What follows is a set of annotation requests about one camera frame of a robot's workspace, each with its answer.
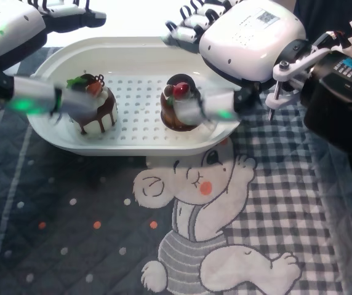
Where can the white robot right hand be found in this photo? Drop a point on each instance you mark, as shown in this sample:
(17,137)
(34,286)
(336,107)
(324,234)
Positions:
(250,37)

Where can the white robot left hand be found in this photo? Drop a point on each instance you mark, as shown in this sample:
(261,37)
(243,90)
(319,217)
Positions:
(6,21)

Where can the brown cake with red cherry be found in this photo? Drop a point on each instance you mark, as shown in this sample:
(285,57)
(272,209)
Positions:
(171,113)

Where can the white cake with chocolate drip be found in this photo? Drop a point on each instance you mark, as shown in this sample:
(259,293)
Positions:
(97,118)

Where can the white oval perforated tray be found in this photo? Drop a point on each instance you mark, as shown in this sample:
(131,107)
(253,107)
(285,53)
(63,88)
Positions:
(139,92)

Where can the grey quilt with printed bear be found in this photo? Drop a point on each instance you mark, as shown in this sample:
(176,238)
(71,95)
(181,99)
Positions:
(102,221)

